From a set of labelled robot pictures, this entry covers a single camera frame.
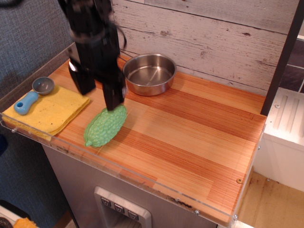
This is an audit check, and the white toy sink unit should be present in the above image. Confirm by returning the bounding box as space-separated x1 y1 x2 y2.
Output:
253 88 304 191

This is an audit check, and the clear acrylic edge guard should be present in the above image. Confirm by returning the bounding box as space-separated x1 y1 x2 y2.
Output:
3 115 242 227

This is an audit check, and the orange yellow cloth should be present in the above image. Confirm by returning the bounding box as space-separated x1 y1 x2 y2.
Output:
13 218 37 228

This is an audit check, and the yellow folded rag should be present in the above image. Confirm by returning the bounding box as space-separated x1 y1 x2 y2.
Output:
2 85 90 141

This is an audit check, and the green plastic grape bunch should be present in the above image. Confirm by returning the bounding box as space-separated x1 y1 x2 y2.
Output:
84 104 127 147

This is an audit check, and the dark right vertical post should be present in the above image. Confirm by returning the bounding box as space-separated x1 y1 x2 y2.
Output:
260 0 304 116

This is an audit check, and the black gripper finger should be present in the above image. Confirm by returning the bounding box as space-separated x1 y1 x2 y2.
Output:
68 60 95 95
102 77 127 111

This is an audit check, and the blue grey measuring scoop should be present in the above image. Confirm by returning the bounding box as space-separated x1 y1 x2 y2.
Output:
14 77 55 115

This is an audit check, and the stainless steel pot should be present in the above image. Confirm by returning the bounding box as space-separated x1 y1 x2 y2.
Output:
122 54 177 96

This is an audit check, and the silver ice dispenser panel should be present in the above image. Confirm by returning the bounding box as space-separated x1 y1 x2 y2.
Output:
94 186 152 228

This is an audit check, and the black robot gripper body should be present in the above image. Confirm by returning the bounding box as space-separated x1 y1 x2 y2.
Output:
69 23 124 83

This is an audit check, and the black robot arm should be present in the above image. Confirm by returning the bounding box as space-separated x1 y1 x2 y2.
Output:
58 0 126 111

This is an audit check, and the silver toy fridge cabinet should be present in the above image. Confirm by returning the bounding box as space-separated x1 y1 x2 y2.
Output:
43 146 217 228

